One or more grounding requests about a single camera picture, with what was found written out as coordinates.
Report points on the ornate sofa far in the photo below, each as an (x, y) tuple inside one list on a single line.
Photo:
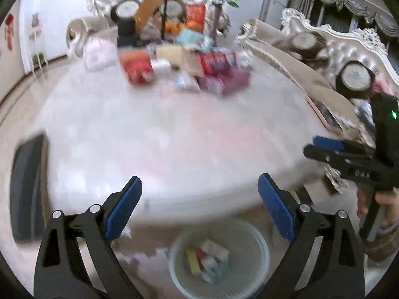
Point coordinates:
[(80, 29)]

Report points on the white tissue pack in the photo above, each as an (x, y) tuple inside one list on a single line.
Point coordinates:
[(161, 67)]

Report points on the round cushion sofa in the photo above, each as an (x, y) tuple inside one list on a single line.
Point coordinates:
[(124, 9), (354, 81)]

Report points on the black tripod stand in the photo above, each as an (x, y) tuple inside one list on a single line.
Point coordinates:
[(166, 6)]

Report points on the round cushion right sofa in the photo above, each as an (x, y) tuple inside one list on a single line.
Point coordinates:
[(354, 81)]

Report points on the red toothpaste box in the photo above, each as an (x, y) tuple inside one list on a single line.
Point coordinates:
[(217, 61)]

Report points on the pink cloth on sofa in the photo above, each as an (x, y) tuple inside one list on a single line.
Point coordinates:
[(380, 85)]

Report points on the ornate sofa right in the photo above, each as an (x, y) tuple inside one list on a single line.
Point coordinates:
[(318, 77)]

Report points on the orange box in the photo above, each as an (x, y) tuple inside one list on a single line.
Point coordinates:
[(138, 60)]

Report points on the ornate sofa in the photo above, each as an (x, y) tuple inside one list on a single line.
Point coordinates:
[(80, 29), (318, 77)]

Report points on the magenta pink box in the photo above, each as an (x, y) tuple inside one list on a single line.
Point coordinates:
[(226, 82)]

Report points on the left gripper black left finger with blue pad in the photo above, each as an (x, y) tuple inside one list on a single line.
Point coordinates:
[(60, 271)]

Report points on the pale green wastebasket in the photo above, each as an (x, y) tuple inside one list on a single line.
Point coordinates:
[(227, 259)]

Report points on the red snack packet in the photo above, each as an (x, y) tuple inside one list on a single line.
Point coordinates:
[(140, 75)]

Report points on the round cushion far sofa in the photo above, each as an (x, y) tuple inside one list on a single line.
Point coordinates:
[(124, 9)]

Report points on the person right hand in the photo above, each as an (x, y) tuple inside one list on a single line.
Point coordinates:
[(388, 199)]

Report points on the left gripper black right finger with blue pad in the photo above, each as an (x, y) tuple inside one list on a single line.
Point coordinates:
[(338, 271)]

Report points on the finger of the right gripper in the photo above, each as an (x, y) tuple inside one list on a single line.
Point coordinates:
[(356, 167), (324, 145)]

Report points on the cardboard box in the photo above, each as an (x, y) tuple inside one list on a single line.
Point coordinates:
[(181, 58)]

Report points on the red wall ornament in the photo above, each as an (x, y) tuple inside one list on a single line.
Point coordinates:
[(9, 32)]

